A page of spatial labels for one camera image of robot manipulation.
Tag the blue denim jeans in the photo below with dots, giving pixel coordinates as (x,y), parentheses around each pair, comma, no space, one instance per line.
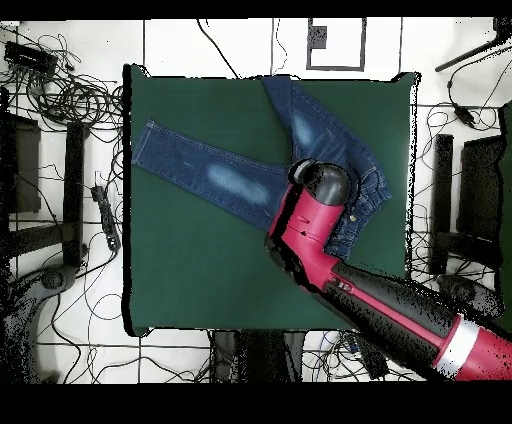
(200,168)

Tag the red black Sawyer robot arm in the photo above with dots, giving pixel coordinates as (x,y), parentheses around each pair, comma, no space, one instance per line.
(312,232)

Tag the dark flat panel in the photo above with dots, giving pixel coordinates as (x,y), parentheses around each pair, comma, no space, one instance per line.
(26,168)
(480,188)

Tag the dark green table cloth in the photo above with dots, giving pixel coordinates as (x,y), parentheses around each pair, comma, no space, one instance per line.
(200,260)

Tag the black power strip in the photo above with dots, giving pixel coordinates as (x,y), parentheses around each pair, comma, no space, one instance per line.
(370,360)
(107,218)

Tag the black wheeled chair base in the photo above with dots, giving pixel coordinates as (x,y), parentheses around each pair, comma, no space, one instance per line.
(476,294)
(54,278)

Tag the black power adapter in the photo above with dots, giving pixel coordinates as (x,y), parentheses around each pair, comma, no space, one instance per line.
(464,114)

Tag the black tripod pole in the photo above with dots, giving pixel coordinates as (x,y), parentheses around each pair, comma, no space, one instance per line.
(464,58)

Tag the black electronics box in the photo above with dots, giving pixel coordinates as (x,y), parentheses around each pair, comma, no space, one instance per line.
(30,58)

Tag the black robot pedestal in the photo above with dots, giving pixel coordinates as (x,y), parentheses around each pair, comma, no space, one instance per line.
(260,356)

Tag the black stand base frame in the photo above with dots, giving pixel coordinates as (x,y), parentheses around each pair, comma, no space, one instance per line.
(74,192)
(443,192)

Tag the grey square floor frame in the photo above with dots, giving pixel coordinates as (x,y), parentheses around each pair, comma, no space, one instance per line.
(318,38)

